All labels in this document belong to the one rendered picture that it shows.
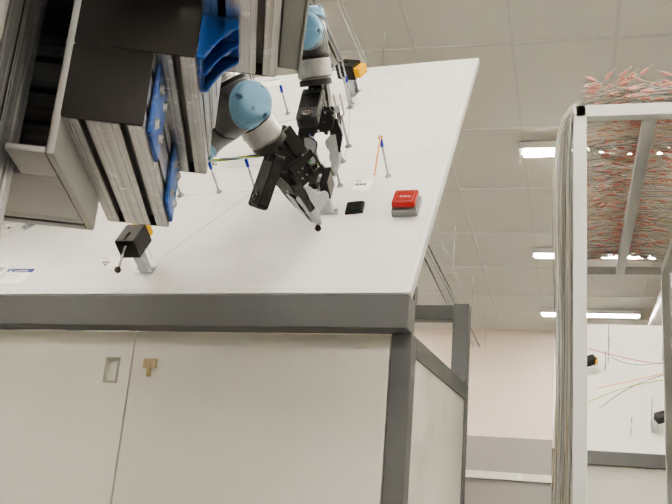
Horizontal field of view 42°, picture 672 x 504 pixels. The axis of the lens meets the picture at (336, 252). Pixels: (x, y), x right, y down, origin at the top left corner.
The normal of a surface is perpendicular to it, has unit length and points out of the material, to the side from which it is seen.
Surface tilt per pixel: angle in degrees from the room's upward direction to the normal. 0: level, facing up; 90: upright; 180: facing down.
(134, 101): 90
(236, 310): 90
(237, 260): 54
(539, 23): 180
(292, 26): 180
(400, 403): 90
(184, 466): 90
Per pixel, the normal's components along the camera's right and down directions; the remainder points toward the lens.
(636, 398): -0.14, -0.84
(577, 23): -0.08, 0.95
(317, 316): -0.31, -0.30
